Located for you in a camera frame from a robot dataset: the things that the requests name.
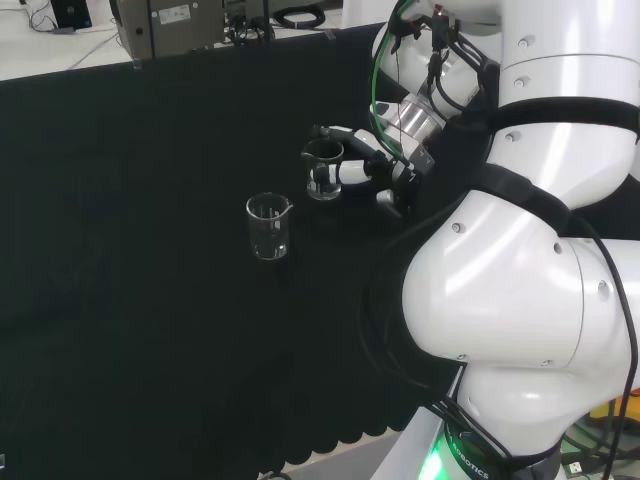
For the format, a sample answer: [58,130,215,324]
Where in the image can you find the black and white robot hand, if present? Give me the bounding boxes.
[310,124,436,219]

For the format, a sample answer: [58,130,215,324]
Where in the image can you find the black box device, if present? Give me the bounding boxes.
[51,0,97,30]

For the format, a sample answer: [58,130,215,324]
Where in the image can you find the black cable loop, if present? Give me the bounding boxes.
[271,8,327,30]

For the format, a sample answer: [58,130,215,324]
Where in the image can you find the green cable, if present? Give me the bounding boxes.
[370,0,419,169]

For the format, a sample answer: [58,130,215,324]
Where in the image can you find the clear glass beaker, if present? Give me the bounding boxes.
[245,192,293,261]
[301,139,346,202]

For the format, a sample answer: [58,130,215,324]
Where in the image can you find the yellow stop button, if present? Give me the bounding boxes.
[588,387,640,442]

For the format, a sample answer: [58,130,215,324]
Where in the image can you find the black bench cloth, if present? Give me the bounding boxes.
[0,22,481,466]

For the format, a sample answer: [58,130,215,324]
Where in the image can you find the grey metal cabinet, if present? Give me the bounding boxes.
[108,0,227,59]

